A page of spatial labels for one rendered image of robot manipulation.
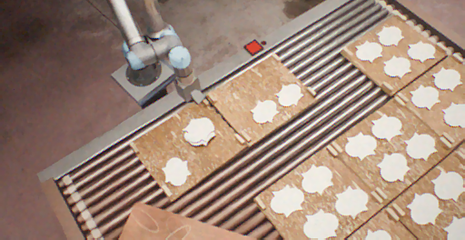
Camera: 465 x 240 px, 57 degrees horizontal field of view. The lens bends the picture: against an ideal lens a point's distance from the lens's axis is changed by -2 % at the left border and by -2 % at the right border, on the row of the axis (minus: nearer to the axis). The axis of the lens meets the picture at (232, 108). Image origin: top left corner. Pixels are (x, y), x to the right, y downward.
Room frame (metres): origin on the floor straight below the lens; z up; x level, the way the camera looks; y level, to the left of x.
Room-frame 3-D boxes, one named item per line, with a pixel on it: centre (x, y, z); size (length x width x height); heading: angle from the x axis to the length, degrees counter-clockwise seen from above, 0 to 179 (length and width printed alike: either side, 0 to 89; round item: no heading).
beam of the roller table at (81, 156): (1.40, 0.00, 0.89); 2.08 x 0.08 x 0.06; 120
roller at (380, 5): (1.25, -0.08, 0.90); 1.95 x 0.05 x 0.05; 120
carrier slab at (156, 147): (0.96, 0.22, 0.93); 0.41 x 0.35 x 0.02; 123
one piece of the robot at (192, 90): (1.09, 0.16, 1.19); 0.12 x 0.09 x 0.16; 38
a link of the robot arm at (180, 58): (1.11, 0.18, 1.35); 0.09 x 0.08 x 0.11; 20
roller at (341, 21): (1.30, -0.06, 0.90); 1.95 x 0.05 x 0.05; 120
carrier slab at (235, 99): (1.18, -0.14, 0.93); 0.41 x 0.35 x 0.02; 121
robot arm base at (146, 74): (1.45, 0.44, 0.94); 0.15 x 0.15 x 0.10
